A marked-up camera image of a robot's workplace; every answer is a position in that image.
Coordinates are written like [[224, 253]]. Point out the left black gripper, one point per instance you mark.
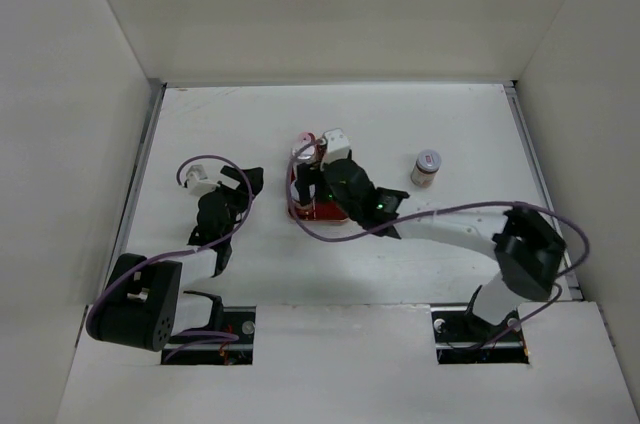
[[250, 180]]

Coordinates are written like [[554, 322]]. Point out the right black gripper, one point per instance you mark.
[[307, 176]]

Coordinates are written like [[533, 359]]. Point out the silver-lid tall bottle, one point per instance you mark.
[[308, 156]]

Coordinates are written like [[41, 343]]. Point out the pink-cap bottle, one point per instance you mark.
[[305, 138]]

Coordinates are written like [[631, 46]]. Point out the white-lid jar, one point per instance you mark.
[[302, 200], [426, 167]]

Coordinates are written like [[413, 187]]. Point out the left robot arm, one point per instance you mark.
[[149, 301]]

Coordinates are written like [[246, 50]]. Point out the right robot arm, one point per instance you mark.
[[516, 236]]

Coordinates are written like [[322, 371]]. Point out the red rectangular tray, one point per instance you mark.
[[326, 211]]

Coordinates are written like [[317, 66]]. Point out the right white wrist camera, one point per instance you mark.
[[336, 146]]

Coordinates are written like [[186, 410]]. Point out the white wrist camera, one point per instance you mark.
[[197, 181], [336, 146]]

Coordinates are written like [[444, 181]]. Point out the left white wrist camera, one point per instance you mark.
[[197, 181]]

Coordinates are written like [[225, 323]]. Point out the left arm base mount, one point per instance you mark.
[[230, 344]]

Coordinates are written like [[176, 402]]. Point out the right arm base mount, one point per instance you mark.
[[462, 339]]

